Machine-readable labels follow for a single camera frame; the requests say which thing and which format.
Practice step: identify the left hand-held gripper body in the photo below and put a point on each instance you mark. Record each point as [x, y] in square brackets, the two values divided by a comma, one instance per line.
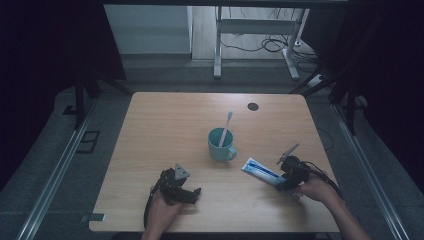
[173, 185]

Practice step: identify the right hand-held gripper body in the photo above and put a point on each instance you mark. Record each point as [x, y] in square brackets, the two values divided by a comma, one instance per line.
[295, 168]

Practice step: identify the blue white toothpaste tube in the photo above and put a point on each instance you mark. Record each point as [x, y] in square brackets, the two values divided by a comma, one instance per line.
[261, 170]

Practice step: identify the teal mug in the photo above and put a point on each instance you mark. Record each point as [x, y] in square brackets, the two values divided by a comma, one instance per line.
[220, 146]

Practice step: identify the white toothbrush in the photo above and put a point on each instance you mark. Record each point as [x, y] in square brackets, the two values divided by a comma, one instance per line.
[226, 128]

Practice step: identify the person's left hand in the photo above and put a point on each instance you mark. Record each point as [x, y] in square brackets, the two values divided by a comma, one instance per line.
[163, 208]

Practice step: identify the person's right hand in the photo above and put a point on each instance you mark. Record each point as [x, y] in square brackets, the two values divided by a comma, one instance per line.
[315, 190]

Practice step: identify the dark round table grommet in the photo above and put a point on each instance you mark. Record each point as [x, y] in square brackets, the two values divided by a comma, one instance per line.
[253, 106]

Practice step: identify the dark metal stand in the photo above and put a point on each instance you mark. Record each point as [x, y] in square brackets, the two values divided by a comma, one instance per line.
[80, 100]
[350, 100]

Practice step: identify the white power strip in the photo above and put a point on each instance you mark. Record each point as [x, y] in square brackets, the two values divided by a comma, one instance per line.
[316, 80]

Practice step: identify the white cabinet panel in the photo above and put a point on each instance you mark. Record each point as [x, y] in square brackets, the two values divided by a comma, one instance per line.
[146, 30]

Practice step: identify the white desk frame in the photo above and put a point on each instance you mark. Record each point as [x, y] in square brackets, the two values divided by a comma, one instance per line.
[256, 26]

